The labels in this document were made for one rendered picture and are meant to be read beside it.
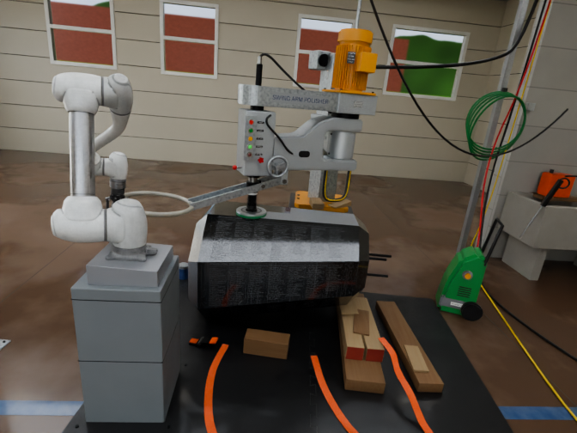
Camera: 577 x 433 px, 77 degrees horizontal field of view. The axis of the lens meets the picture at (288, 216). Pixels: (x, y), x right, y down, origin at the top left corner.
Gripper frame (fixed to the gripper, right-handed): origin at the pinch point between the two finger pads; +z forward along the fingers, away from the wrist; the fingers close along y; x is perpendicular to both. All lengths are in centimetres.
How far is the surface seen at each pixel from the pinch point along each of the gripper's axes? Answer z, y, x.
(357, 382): 68, 112, -121
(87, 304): 17, -26, -63
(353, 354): 61, 122, -106
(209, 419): 82, 28, -94
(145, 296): 10, -4, -77
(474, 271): 20, 254, -108
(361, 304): 53, 164, -72
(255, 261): 17, 76, -46
